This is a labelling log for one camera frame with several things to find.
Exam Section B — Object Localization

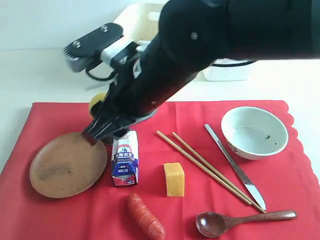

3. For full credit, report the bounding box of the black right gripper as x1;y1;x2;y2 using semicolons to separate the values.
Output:
82;39;198;145

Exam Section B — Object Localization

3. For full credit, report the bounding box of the yellow lemon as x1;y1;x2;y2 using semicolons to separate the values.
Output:
88;92;108;119

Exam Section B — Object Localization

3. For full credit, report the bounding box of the blue white milk carton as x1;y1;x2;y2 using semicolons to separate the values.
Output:
111;130;139;187

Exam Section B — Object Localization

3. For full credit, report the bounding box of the yellow cheese block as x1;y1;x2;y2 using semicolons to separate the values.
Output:
163;162;185;197

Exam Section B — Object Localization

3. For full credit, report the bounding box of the red sausage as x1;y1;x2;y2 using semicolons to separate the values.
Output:
127;192;166;240

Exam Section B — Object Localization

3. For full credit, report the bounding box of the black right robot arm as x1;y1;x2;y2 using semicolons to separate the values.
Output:
83;0;320;144

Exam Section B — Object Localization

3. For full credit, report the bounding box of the upturned steel cup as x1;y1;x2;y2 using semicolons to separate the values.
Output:
100;128;130;146

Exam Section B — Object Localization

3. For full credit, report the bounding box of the round brown wooden plate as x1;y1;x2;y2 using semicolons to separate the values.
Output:
29;132;108;199

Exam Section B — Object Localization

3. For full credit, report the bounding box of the lower wooden chopstick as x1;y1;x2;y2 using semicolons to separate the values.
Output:
156;130;252;205

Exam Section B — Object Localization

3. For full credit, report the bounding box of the wooden chopstick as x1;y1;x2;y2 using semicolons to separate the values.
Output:
156;130;252;205
172;132;266;213

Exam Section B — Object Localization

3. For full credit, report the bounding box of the upper wooden chopstick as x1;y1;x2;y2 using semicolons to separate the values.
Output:
172;132;266;213

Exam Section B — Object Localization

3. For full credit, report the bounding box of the cream plastic bin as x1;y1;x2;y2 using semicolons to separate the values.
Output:
113;2;164;42

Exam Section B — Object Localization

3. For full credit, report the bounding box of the red table cloth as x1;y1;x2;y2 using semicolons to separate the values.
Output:
0;100;320;240

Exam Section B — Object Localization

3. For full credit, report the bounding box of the dark wooden spoon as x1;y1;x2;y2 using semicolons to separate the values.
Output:
195;210;298;238

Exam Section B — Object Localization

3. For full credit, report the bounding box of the white perforated plastic basket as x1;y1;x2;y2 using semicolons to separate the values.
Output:
202;64;253;82

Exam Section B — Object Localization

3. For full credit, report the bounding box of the white ceramic bowl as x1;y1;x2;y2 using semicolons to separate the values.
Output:
220;106;289;160

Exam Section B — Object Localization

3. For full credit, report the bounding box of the steel table knife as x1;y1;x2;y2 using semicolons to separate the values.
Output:
204;124;267;211

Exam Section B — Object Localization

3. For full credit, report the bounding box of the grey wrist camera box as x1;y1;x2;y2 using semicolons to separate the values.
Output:
63;22;138;73

